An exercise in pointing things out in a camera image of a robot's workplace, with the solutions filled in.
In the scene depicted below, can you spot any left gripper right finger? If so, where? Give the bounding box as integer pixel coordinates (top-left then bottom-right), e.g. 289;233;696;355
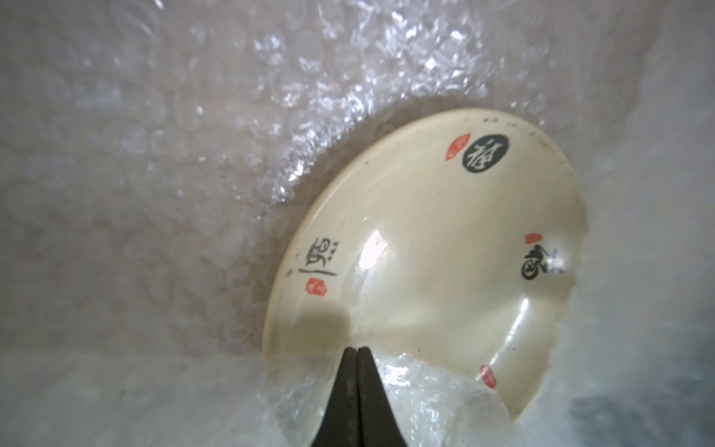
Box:
357;346;407;447

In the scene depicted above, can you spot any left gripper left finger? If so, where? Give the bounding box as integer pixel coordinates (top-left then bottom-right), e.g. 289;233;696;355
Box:
311;348;359;447

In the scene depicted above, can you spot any cream patterned plate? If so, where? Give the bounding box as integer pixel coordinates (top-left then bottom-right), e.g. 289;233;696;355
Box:
263;109;588;417

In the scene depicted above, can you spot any clear bubble wrap sheet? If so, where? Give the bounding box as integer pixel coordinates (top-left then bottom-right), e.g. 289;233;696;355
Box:
1;1;714;446

